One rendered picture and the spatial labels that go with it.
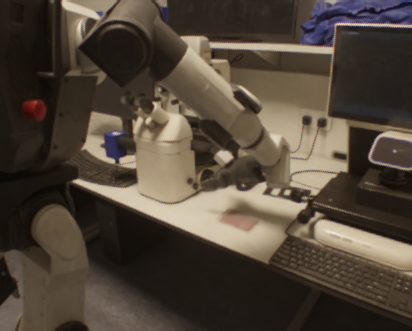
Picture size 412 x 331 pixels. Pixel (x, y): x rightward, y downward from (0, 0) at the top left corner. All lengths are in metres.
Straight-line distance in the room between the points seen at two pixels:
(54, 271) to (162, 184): 0.51
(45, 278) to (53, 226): 0.14
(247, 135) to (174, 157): 0.44
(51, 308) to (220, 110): 0.59
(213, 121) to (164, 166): 0.49
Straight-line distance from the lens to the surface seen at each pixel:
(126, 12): 0.58
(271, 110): 1.74
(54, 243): 0.76
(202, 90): 0.63
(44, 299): 0.87
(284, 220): 1.11
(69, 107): 0.66
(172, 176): 1.14
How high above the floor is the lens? 1.31
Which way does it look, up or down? 22 degrees down
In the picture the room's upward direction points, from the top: straight up
